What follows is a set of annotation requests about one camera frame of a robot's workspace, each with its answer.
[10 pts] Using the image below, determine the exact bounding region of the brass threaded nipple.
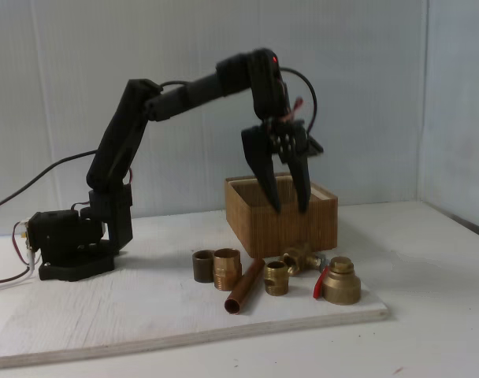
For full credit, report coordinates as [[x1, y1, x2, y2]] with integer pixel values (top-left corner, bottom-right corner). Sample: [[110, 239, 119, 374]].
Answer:
[[262, 260, 291, 296]]

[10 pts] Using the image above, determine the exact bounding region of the red power wire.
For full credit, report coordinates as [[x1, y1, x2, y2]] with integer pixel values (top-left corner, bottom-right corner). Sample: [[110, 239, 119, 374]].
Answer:
[[0, 220, 34, 287]]

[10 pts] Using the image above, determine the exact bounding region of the copper pipe piece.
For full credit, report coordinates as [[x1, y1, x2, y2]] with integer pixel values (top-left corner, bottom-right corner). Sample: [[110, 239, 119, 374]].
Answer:
[[224, 258, 266, 316]]

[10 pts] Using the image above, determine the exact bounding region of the white power wire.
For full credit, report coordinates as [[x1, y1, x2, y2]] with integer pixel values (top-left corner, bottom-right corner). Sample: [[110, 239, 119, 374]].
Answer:
[[0, 247, 40, 295]]

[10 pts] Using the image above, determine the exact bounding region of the white plywood board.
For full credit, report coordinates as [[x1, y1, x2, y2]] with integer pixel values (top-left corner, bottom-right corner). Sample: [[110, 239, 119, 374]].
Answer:
[[0, 220, 392, 370]]

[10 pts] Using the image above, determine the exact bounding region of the black gripper camera mount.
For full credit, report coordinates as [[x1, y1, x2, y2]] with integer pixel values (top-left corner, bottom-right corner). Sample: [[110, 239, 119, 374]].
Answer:
[[304, 133, 325, 158]]

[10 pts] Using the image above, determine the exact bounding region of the stepped brass cap fitting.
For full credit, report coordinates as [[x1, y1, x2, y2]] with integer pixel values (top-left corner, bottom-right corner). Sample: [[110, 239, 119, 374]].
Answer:
[[321, 256, 362, 306]]

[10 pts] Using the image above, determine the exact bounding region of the slatted wooden box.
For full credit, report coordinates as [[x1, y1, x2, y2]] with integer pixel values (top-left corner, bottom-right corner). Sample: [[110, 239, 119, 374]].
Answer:
[[224, 175, 339, 259]]

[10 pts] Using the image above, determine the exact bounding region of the short dark brass sleeve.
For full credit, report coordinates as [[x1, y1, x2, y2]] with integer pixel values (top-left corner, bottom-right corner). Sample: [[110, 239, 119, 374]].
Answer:
[[191, 249, 215, 283]]

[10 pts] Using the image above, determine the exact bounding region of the brass ball valve red handle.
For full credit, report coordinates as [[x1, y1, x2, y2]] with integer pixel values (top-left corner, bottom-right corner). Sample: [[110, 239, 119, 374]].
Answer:
[[277, 240, 332, 299]]

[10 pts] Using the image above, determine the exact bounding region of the copper-toned threaded coupling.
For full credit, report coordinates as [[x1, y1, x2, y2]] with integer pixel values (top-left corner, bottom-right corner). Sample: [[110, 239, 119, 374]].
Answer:
[[212, 247, 243, 292]]

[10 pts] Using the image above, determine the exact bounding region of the black camera cable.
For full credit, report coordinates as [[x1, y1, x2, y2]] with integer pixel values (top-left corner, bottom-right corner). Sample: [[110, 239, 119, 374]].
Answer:
[[0, 67, 317, 213]]

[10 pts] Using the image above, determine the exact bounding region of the white motor controller board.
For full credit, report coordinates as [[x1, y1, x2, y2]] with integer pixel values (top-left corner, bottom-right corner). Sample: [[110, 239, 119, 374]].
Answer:
[[20, 218, 32, 253]]

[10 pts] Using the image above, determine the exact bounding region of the red servo wire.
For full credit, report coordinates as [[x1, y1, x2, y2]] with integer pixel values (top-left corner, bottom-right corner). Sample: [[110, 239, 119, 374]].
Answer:
[[280, 96, 306, 121]]

